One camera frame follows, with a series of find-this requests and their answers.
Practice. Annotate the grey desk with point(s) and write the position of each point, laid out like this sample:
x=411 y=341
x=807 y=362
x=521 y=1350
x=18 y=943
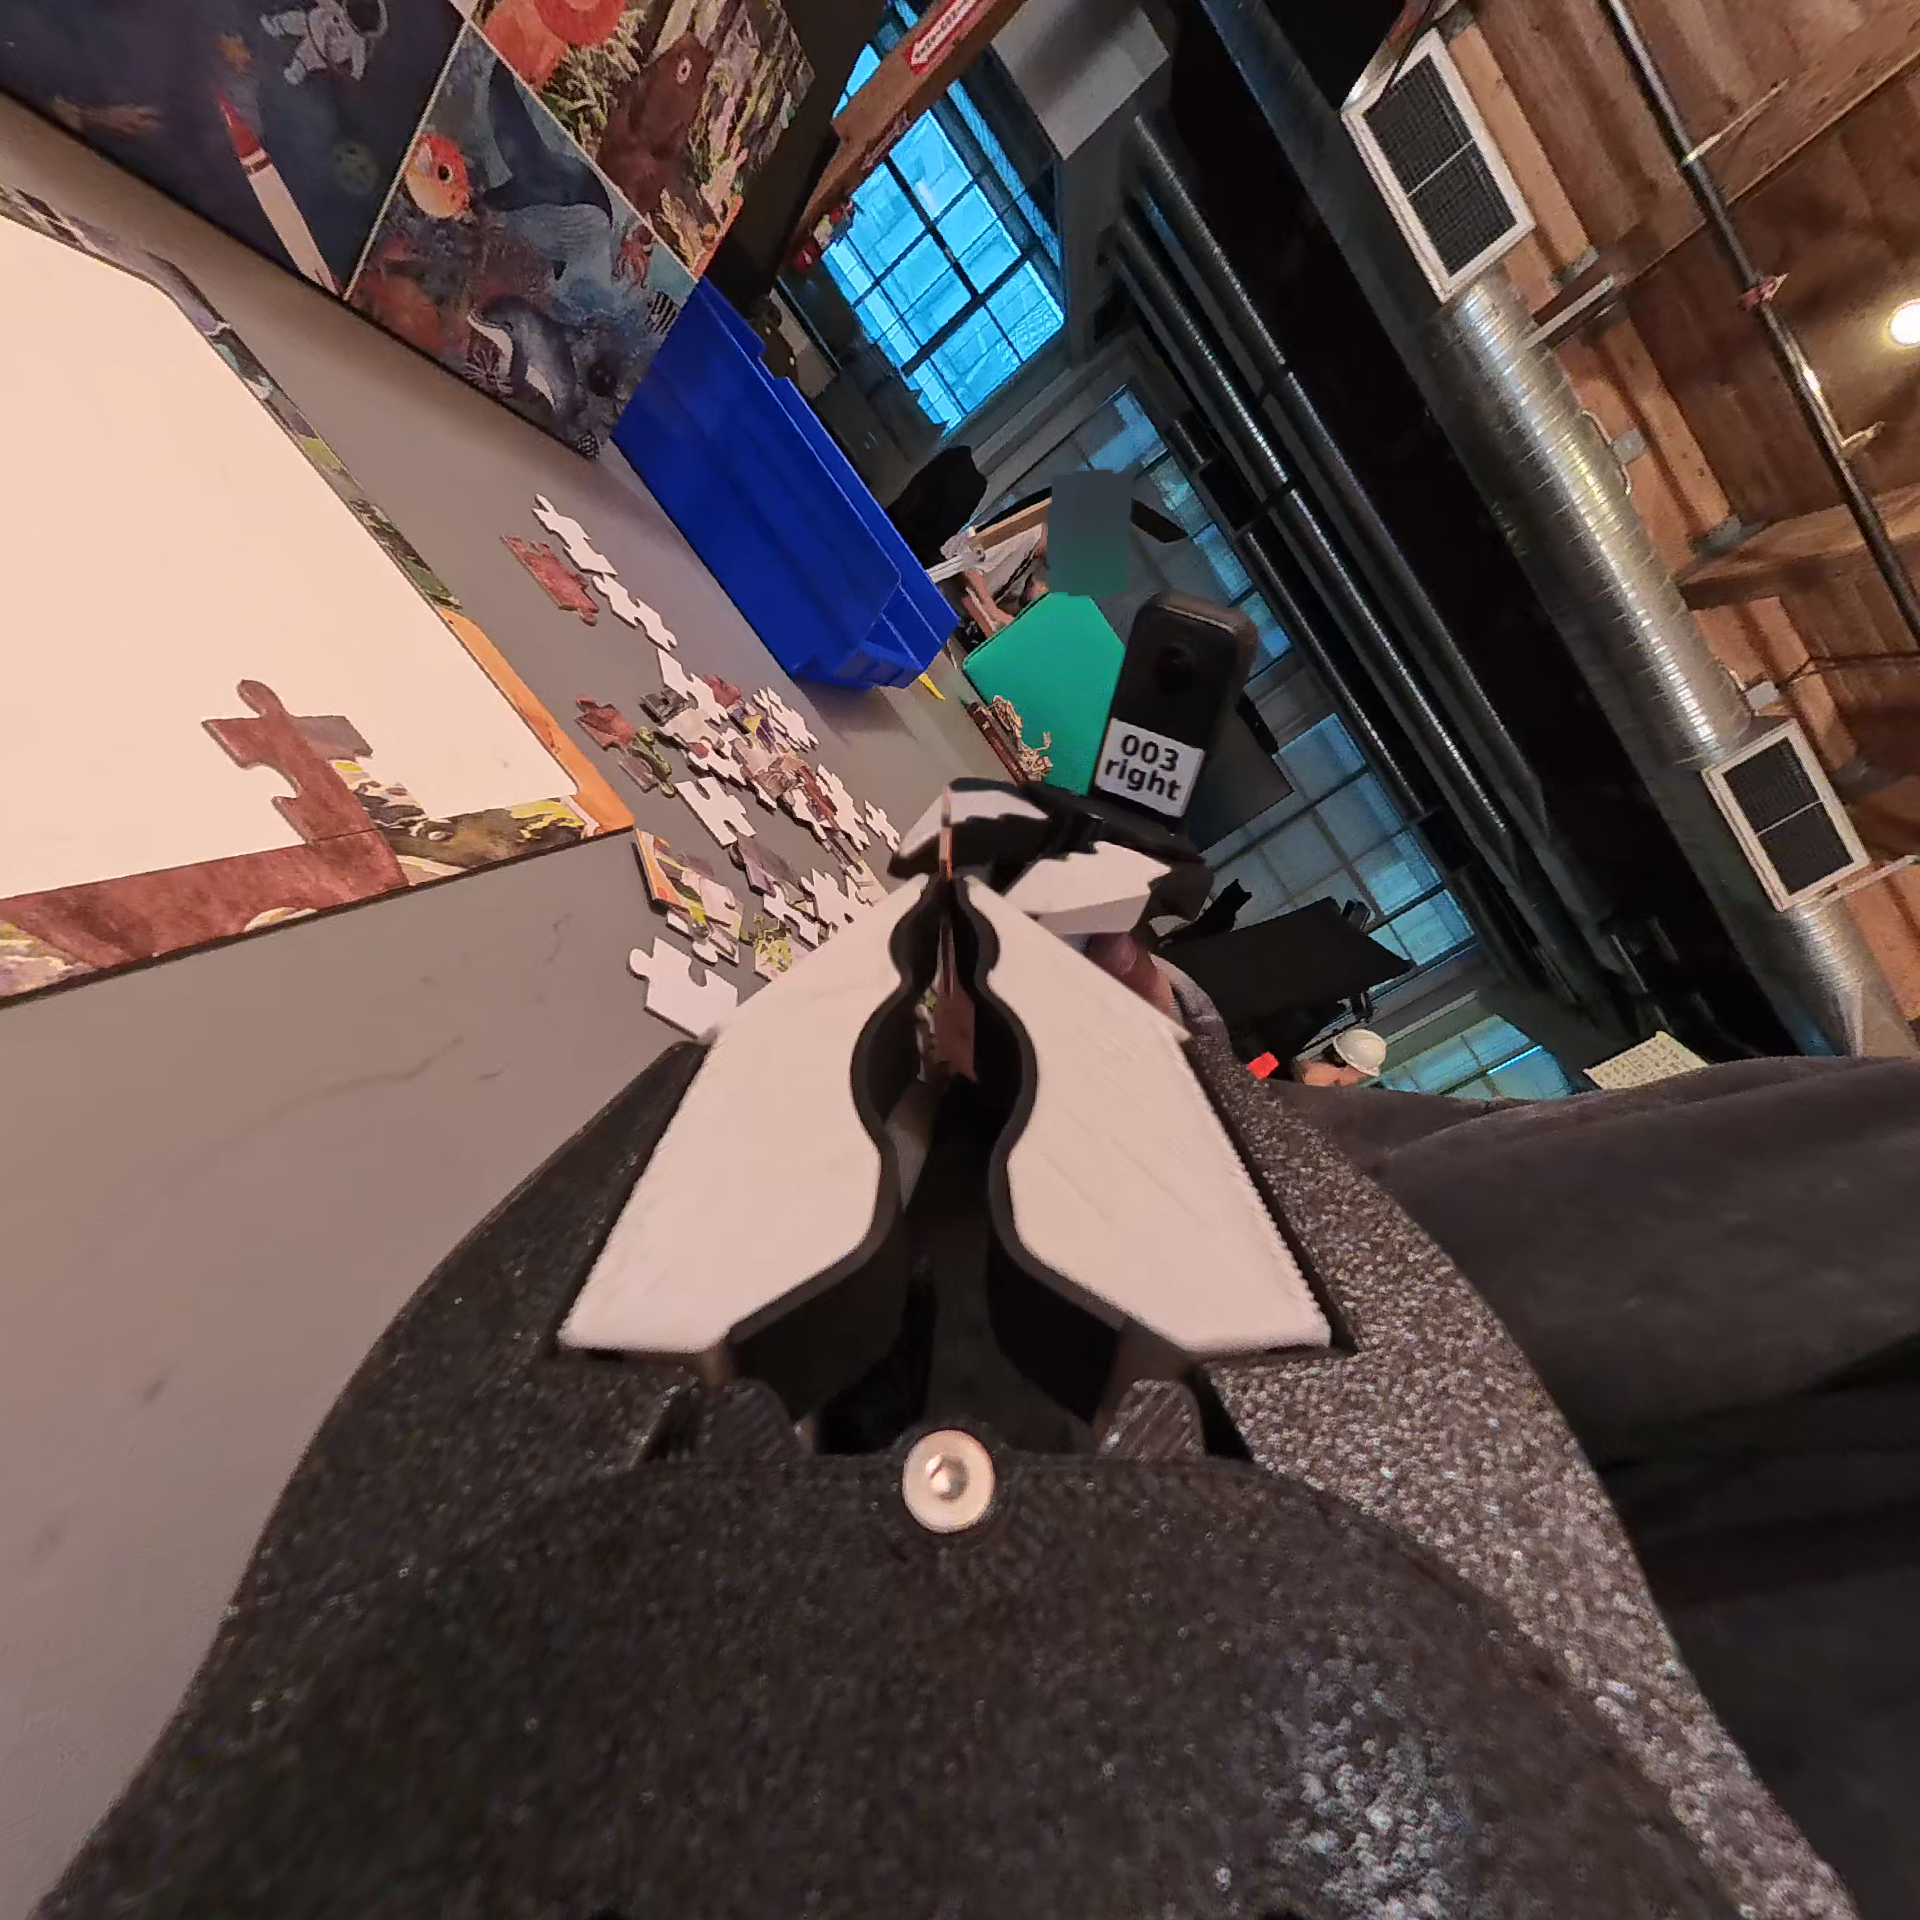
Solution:
x=222 y=1204

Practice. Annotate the brown puzzle piece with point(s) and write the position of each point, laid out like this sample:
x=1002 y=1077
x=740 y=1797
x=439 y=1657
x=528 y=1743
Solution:
x=290 y=756

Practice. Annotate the round ceiling lamp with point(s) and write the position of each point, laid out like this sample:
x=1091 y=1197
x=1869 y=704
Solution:
x=1904 y=325

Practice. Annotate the orange bear jigsaw puzzle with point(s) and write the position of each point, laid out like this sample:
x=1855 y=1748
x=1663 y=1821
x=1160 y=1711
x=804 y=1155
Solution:
x=676 y=107

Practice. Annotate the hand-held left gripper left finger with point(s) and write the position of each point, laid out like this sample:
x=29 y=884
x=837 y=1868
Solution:
x=739 y=1185

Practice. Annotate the blue fish jigsaw puzzle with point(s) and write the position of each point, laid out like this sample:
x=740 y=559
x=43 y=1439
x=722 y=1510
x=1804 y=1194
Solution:
x=510 y=272

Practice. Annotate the white hard hat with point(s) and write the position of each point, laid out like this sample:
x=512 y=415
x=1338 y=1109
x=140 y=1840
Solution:
x=1364 y=1046

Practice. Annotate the blue paned window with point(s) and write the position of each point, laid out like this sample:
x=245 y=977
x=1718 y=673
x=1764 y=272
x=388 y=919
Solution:
x=944 y=225

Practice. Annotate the person's right forearm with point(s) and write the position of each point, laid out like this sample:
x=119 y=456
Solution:
x=1500 y=1204

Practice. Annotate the white air vent grille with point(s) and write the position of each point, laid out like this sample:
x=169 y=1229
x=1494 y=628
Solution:
x=1442 y=167
x=1785 y=819

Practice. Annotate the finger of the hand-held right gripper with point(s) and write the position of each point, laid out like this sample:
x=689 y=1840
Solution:
x=985 y=813
x=1106 y=888

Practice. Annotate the green plastic bin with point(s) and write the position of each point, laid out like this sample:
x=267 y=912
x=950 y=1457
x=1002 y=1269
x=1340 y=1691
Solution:
x=1051 y=673

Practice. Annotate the white paper sheet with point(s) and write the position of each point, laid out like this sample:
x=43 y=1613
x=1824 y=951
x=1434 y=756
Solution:
x=1641 y=1062

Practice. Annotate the person's right hand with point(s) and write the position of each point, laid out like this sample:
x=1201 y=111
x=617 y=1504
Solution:
x=1138 y=972

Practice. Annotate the cardboard box red label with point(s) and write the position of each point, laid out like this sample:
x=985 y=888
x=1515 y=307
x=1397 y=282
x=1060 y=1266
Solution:
x=900 y=91

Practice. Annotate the dark space rocket puzzle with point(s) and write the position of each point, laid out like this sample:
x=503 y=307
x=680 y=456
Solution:
x=180 y=107

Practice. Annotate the blue plastic bin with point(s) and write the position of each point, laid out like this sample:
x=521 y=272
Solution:
x=780 y=476

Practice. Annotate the jigsaw puzzle frame board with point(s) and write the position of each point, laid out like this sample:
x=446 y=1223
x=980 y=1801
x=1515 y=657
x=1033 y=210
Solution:
x=180 y=523

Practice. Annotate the pile of loose puzzle pieces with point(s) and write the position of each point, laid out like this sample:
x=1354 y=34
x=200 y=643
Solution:
x=752 y=776

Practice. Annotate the person's dark clothing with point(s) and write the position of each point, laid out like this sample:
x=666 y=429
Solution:
x=1798 y=1677

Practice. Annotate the black ceiling pipes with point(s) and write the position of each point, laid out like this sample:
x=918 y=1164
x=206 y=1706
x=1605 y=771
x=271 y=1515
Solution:
x=1292 y=495

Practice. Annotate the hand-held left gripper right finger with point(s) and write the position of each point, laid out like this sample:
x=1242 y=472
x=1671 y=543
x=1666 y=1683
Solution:
x=1144 y=1185

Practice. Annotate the silver round air duct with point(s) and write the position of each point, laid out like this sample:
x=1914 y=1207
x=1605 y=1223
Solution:
x=1623 y=601

